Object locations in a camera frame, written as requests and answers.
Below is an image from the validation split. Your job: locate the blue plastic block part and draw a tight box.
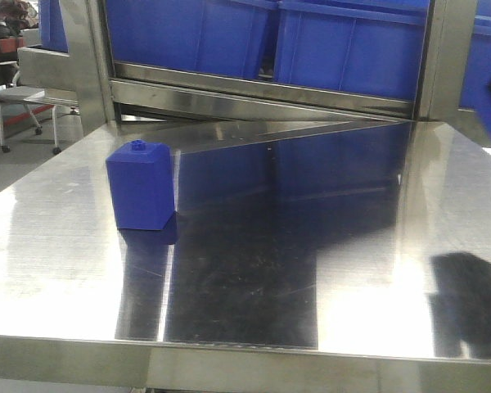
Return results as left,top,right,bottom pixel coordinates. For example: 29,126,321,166
106,139,175,231

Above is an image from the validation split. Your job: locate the blue bin left on rack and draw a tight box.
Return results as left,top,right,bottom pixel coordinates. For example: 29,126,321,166
106,1,277,79

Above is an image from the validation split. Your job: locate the blue bin on rack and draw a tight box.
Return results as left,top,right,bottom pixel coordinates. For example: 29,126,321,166
106,1,277,79
273,1,426,101

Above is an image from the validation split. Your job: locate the blue bin right on rack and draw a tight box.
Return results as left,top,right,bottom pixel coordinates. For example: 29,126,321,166
273,1,426,101

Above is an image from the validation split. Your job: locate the blue bin far left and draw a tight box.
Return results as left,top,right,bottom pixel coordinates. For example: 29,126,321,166
38,0,68,53

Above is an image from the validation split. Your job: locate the grey office chair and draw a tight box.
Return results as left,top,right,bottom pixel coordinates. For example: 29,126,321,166
0,61,62,156

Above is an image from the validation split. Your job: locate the blue bin far upper right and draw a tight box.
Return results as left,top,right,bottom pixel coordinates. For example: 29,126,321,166
460,0,491,111

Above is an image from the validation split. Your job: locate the steel shelf rack frame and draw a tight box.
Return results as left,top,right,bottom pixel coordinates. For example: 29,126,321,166
18,1,491,147

